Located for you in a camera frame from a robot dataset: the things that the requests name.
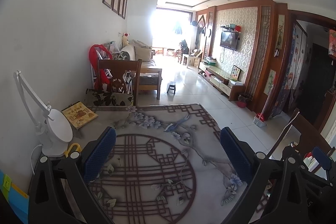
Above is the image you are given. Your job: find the far wooden dining chair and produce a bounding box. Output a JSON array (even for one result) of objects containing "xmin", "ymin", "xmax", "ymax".
[{"xmin": 99, "ymin": 59, "xmax": 142, "ymax": 106}]

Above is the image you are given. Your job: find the patterned tablecloth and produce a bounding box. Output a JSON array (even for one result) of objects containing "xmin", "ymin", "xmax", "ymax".
[{"xmin": 73, "ymin": 104, "xmax": 247, "ymax": 223}]

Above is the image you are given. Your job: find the small black stool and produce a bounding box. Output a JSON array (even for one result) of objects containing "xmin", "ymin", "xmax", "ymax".
[{"xmin": 167, "ymin": 81, "xmax": 176, "ymax": 94}]

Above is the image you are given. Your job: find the wall mounted television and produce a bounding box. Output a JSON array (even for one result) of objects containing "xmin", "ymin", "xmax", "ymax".
[{"xmin": 220, "ymin": 31, "xmax": 239, "ymax": 51}]

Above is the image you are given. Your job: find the plush toy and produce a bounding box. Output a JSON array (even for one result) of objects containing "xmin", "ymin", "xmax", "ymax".
[{"xmin": 122, "ymin": 32, "xmax": 129, "ymax": 47}]

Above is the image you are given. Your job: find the broom and dustpan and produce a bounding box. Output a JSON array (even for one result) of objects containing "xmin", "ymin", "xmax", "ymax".
[{"xmin": 253, "ymin": 79, "xmax": 275, "ymax": 128}]

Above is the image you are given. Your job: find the red lantern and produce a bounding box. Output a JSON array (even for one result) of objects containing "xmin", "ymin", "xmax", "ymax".
[{"xmin": 328, "ymin": 29, "xmax": 336, "ymax": 59}]

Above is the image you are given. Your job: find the tv cabinet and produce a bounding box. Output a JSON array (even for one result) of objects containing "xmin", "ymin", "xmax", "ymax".
[{"xmin": 198, "ymin": 62, "xmax": 246, "ymax": 101}]

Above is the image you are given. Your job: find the red bag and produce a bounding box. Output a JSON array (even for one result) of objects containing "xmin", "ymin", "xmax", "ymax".
[{"xmin": 88, "ymin": 44, "xmax": 112, "ymax": 90}]

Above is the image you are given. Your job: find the white lamp cable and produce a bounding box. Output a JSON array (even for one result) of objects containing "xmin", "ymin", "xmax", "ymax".
[{"xmin": 30, "ymin": 143, "xmax": 44, "ymax": 176}]

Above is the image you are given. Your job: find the white desk lamp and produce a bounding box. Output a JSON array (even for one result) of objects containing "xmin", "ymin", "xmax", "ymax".
[{"xmin": 13, "ymin": 71, "xmax": 73, "ymax": 157}]

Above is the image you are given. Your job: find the red floor waste basket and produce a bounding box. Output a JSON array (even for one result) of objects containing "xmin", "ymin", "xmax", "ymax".
[{"xmin": 236, "ymin": 93, "xmax": 251, "ymax": 108}]

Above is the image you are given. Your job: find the white beaded cord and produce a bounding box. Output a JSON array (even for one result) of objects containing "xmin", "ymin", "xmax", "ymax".
[{"xmin": 267, "ymin": 111, "xmax": 301, "ymax": 159}]

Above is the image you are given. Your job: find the yellow children's book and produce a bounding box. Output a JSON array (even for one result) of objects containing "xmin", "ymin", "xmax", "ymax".
[{"xmin": 62, "ymin": 102, "xmax": 98, "ymax": 130}]

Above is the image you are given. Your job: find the yellow tape dispenser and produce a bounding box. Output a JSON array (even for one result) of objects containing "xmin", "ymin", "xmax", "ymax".
[{"xmin": 64, "ymin": 143, "xmax": 82, "ymax": 157}]

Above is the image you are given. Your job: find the colourful framed picture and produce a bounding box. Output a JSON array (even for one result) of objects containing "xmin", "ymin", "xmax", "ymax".
[{"xmin": 231, "ymin": 65, "xmax": 242, "ymax": 80}]

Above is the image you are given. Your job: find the floral seat cushion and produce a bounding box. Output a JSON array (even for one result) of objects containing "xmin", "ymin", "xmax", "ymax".
[{"xmin": 84, "ymin": 89, "xmax": 133, "ymax": 107}]

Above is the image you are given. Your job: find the near carved wooden chair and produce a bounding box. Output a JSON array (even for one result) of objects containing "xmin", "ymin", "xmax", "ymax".
[{"xmin": 266, "ymin": 109, "xmax": 335, "ymax": 173}]

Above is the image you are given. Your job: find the wooden sofa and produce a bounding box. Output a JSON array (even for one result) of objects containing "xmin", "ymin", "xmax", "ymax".
[{"xmin": 121, "ymin": 40, "xmax": 162, "ymax": 100}]

